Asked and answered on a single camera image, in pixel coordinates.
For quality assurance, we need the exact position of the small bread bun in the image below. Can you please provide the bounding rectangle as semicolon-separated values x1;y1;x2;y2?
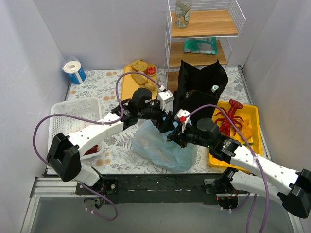
145;82;156;91

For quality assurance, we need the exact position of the wire and wood shelf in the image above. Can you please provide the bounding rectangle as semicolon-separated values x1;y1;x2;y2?
164;0;246;97

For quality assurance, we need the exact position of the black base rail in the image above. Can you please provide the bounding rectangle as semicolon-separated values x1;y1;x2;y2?
75;173;240;206

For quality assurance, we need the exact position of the toilet paper roll blue pack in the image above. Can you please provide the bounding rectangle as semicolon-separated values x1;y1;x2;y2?
62;56;86;84

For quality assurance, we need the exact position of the red meat toy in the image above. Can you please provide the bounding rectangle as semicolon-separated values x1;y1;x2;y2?
84;145;99;156

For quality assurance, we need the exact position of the green label water bottle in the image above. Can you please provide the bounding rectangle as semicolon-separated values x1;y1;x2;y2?
211;85;219;93

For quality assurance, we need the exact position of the green snack packet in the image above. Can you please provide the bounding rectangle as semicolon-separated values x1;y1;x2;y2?
183;37;218;55

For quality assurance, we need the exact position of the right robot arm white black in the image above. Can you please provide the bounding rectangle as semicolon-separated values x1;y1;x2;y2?
167;118;311;219

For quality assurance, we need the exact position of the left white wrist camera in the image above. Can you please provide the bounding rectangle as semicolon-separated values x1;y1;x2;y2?
157;90;174;111

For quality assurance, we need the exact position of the light blue plastic bag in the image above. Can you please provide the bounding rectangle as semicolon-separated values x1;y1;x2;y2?
132;120;198;172

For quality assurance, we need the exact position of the oval bread loaf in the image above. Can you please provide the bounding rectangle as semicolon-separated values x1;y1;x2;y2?
131;73;148;85

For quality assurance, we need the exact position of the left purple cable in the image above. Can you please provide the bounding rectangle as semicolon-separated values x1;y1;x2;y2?
33;71;166;221

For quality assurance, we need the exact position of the orange fried chicken toy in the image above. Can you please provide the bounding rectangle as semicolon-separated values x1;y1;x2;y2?
241;119;253;139

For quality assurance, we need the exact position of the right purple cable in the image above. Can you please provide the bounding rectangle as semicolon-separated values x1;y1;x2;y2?
181;104;270;233

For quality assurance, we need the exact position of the black fabric grocery bag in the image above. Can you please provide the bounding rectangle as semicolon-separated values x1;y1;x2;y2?
173;61;228;114

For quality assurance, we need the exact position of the orange bread tray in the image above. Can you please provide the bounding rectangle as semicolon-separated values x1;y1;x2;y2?
120;65;158;100

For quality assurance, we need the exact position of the yellow tray with vegetables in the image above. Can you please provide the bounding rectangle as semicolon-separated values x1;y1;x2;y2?
208;101;264;172

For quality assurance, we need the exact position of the floral table mat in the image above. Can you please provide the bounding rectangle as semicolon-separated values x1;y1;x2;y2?
68;67;249;174

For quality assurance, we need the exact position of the round brown bread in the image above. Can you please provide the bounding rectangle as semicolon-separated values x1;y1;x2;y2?
130;60;148;72

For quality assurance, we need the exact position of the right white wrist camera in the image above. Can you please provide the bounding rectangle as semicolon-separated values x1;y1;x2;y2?
174;109;191;132

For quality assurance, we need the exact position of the clear glass bottle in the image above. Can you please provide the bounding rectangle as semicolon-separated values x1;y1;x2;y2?
174;0;192;28

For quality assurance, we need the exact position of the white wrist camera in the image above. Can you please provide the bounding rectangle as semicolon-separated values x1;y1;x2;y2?
174;109;191;132
157;90;174;111

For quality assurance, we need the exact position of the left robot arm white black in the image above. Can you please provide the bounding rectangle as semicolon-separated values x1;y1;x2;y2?
47;88;174;186

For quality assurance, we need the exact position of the red toy lobster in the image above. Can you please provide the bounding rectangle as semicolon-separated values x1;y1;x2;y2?
214;99;244;137

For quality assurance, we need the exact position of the purple cable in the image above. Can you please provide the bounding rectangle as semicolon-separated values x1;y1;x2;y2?
181;104;270;233
33;71;166;221

